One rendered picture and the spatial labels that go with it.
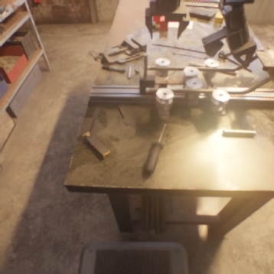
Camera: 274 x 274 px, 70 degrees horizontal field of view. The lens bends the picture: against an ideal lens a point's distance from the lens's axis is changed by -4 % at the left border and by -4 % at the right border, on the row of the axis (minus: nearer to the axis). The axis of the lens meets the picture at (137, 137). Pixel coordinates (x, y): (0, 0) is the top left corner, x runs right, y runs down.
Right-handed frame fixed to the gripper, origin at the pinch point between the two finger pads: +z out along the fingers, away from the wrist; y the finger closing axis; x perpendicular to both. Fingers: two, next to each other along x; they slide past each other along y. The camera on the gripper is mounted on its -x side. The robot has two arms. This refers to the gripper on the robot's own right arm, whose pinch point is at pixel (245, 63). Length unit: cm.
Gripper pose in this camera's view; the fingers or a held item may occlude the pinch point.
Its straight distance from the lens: 78.8
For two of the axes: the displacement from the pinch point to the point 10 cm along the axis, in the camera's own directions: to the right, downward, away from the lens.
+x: 8.6, -2.9, -4.3
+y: -0.5, 7.8, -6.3
